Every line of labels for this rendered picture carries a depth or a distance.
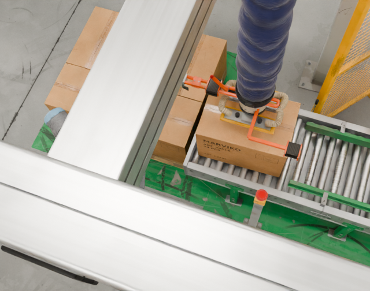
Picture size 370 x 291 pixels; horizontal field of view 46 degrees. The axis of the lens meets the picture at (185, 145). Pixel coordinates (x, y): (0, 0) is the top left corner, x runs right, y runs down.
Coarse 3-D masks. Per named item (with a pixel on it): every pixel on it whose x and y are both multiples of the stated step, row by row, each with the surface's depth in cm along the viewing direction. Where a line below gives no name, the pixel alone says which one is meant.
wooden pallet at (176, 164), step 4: (224, 72) 392; (224, 76) 399; (152, 156) 380; (156, 156) 379; (160, 156) 366; (156, 160) 379; (160, 160) 378; (164, 160) 378; (168, 160) 366; (168, 164) 377; (172, 164) 376; (176, 164) 368; (180, 164) 364; (180, 168) 375
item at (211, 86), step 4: (208, 80) 264; (212, 80) 266; (220, 80) 265; (208, 84) 265; (212, 84) 265; (216, 84) 264; (208, 88) 264; (212, 88) 264; (216, 88) 263; (220, 88) 265; (208, 92) 266; (212, 92) 263; (216, 92) 261; (216, 96) 266
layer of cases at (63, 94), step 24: (96, 24) 372; (96, 48) 363; (216, 48) 354; (72, 72) 356; (192, 72) 348; (216, 72) 355; (48, 96) 349; (72, 96) 348; (192, 96) 339; (168, 120) 333; (192, 120) 332; (168, 144) 330
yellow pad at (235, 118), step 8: (232, 112) 270; (240, 112) 270; (224, 120) 269; (232, 120) 269; (240, 120) 268; (256, 120) 267; (264, 120) 266; (272, 120) 266; (256, 128) 265; (264, 128) 264; (272, 128) 265
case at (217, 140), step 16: (208, 96) 293; (208, 112) 288; (272, 112) 285; (288, 112) 284; (208, 128) 284; (224, 128) 283; (240, 128) 282; (288, 128) 280; (208, 144) 294; (224, 144) 285; (240, 144) 278; (256, 144) 277; (224, 160) 312; (240, 160) 302; (256, 160) 292; (272, 160) 283
